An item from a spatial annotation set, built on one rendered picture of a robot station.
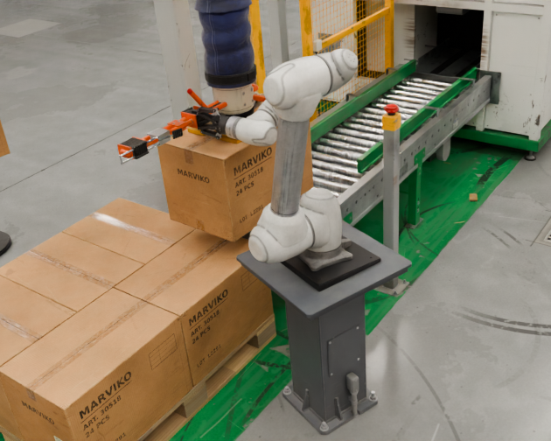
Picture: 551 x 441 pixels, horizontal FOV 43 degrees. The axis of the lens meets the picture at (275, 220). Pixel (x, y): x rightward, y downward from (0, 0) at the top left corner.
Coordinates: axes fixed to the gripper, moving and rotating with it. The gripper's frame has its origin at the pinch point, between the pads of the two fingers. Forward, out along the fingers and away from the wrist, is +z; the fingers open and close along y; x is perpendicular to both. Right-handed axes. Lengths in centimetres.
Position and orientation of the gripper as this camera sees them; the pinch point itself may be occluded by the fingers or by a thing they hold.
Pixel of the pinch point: (192, 118)
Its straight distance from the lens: 294.2
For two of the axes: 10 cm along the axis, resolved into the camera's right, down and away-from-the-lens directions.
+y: 0.8, 8.6, 5.1
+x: 5.8, -4.5, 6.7
